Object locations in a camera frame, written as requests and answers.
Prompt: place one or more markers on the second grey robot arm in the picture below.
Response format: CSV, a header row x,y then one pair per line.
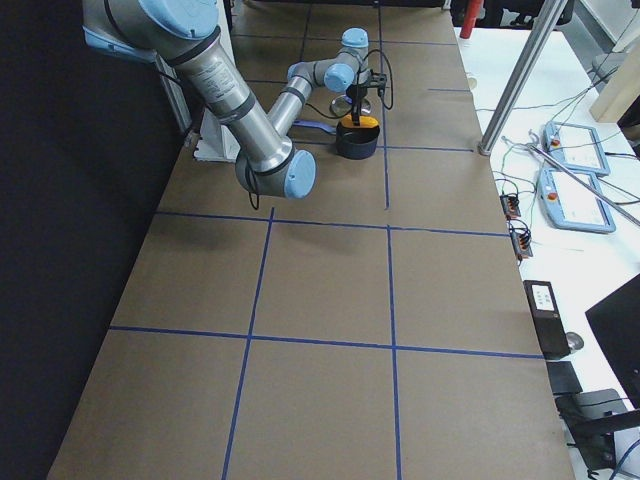
x,y
186,35

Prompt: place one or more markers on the dark blue saucepan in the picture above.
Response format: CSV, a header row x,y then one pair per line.
x,y
351,142

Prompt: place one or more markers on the teach pendant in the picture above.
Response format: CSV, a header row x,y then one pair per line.
x,y
570,206
577,147

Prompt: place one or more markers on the glass pot lid blue knob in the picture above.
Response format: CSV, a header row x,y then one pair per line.
x,y
342,106

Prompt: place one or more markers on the black monitor stand base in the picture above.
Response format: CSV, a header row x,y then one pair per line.
x,y
601,426

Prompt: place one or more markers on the aluminium frame post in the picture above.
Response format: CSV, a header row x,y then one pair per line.
x,y
547,19

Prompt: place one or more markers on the upper teach pendant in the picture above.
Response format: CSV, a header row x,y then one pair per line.
x,y
577,147

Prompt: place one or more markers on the yellow toy corn cob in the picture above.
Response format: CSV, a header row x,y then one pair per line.
x,y
360,122

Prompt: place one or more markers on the black monitor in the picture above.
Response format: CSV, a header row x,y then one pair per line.
x,y
614,321

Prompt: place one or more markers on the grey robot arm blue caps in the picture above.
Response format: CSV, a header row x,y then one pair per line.
x,y
348,72

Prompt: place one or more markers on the lower teach pendant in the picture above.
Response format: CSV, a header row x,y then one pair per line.
x,y
570,206

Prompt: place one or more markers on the black box white label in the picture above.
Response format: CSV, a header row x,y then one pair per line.
x,y
546,319

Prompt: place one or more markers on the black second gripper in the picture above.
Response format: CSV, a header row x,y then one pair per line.
x,y
356,94

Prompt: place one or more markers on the red cylinder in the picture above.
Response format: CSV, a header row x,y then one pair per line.
x,y
472,10

